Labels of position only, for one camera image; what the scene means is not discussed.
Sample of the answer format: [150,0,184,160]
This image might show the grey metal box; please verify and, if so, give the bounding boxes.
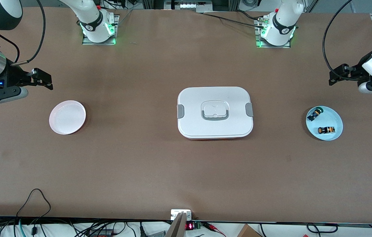
[164,0,213,13]

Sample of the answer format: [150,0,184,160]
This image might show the thin black table cable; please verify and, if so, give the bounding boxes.
[202,10,266,29]

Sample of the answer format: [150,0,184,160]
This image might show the black looped cable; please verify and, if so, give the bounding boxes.
[16,188,52,237]

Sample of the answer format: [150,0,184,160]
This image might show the pink round plate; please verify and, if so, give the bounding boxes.
[49,100,87,135]

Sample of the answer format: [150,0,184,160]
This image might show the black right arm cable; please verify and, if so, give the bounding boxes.
[0,0,47,66]

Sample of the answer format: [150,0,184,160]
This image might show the brown cardboard box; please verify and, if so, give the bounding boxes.
[237,224,263,237]

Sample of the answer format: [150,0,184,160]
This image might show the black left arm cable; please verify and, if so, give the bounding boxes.
[323,0,354,81]

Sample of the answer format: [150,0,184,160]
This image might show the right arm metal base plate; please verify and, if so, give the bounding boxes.
[81,14,120,45]

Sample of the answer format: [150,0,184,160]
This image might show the small white device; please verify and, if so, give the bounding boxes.
[170,209,192,221]

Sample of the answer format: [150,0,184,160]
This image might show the black curled cable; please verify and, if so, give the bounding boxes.
[306,223,339,235]

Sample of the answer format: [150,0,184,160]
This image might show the red clip lead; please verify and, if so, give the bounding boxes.
[202,222,226,237]

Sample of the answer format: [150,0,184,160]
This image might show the black green battery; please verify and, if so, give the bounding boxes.
[307,107,324,122]

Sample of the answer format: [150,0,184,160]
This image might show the light blue round plate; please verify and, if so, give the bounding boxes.
[305,106,343,141]

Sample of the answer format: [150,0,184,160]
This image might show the aluminium profile bar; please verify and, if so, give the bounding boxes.
[165,212,187,237]

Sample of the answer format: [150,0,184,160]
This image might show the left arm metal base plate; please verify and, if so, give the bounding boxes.
[255,18,291,49]

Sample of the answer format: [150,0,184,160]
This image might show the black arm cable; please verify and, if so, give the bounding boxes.
[323,0,354,81]
[0,0,47,66]

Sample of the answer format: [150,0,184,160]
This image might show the white lidded lunch box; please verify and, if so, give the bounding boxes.
[177,87,254,140]

